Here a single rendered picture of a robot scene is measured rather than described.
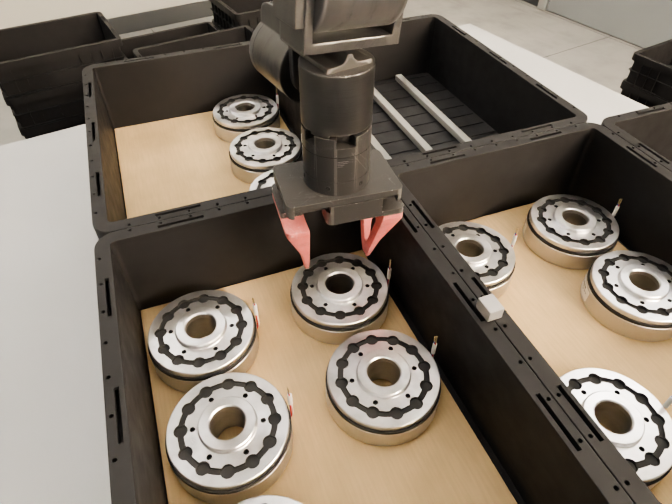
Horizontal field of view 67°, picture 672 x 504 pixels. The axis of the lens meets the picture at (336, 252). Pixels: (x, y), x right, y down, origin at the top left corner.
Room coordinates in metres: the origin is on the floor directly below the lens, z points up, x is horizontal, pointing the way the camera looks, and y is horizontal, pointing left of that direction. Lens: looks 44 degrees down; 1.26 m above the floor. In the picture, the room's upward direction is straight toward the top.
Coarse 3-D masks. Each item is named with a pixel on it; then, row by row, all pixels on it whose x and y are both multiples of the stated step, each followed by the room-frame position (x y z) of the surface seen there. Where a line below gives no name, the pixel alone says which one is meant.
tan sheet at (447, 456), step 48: (240, 288) 0.38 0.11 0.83; (288, 288) 0.38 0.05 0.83; (144, 336) 0.31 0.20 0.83; (288, 336) 0.31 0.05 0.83; (288, 384) 0.26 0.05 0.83; (384, 384) 0.26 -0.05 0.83; (336, 432) 0.21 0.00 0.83; (432, 432) 0.21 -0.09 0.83; (288, 480) 0.17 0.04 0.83; (336, 480) 0.17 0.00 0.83; (384, 480) 0.17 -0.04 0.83; (432, 480) 0.17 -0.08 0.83; (480, 480) 0.17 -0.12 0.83
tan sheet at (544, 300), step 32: (512, 224) 0.49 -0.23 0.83; (512, 288) 0.38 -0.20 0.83; (544, 288) 0.38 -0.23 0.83; (576, 288) 0.38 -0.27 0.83; (544, 320) 0.33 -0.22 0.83; (576, 320) 0.33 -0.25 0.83; (544, 352) 0.29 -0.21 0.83; (576, 352) 0.29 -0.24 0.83; (608, 352) 0.29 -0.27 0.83; (640, 352) 0.29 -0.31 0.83; (640, 384) 0.26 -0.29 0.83
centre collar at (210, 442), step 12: (228, 396) 0.22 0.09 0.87; (216, 408) 0.21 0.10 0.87; (228, 408) 0.21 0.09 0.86; (240, 408) 0.21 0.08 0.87; (252, 408) 0.21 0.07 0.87; (204, 420) 0.20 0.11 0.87; (252, 420) 0.20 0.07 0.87; (204, 432) 0.19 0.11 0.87; (240, 432) 0.19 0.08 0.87; (252, 432) 0.19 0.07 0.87; (204, 444) 0.18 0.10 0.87; (216, 444) 0.18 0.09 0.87; (228, 444) 0.18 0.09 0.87; (240, 444) 0.18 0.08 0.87
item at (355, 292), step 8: (328, 272) 0.37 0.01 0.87; (336, 272) 0.37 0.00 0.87; (344, 272) 0.37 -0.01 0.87; (352, 272) 0.37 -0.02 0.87; (320, 280) 0.36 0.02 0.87; (328, 280) 0.36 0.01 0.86; (352, 280) 0.36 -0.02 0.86; (360, 280) 0.36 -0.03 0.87; (320, 288) 0.35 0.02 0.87; (352, 288) 0.35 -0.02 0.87; (360, 288) 0.35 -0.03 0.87; (320, 296) 0.34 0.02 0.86; (328, 296) 0.34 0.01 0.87; (336, 296) 0.34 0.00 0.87; (344, 296) 0.34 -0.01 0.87; (352, 296) 0.34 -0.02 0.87
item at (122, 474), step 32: (160, 224) 0.37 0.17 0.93; (192, 224) 0.38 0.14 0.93; (416, 224) 0.37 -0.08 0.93; (96, 256) 0.33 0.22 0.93; (448, 288) 0.29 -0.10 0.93; (480, 320) 0.27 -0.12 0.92; (512, 352) 0.22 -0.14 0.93; (128, 416) 0.17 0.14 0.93; (544, 416) 0.17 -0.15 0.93; (128, 448) 0.15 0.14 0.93; (576, 448) 0.15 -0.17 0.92; (128, 480) 0.13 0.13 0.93; (608, 480) 0.13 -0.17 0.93
